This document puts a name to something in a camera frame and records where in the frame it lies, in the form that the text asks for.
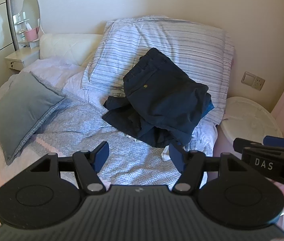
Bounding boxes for dark navy garment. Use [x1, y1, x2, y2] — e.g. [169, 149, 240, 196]
[102, 94, 195, 148]

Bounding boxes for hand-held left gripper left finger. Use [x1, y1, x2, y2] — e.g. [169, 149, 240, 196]
[29, 141, 110, 195]

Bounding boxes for wall socket plate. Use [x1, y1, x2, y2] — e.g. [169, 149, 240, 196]
[241, 71, 266, 91]

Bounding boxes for white round side table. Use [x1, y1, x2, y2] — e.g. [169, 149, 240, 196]
[219, 96, 284, 153]

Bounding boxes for striped pillow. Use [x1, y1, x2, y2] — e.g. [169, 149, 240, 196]
[82, 15, 234, 126]

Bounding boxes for blue denim garment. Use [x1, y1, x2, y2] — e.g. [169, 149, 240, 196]
[202, 98, 215, 114]

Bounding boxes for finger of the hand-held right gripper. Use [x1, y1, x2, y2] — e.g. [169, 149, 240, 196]
[233, 137, 264, 154]
[263, 135, 284, 149]

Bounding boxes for pink tissue box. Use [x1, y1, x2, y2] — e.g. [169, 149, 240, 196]
[24, 28, 38, 42]

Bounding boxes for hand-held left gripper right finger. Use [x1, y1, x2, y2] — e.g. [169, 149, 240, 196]
[169, 143, 254, 194]

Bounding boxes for small white cloth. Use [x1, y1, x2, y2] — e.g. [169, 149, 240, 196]
[160, 146, 173, 161]

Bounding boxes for navy shorts with brass button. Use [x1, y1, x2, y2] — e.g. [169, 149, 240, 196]
[123, 47, 210, 141]

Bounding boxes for white padded headboard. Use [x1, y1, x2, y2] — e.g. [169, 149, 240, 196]
[40, 33, 103, 66]

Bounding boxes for grey cushion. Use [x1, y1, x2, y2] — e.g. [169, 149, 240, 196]
[0, 71, 66, 165]

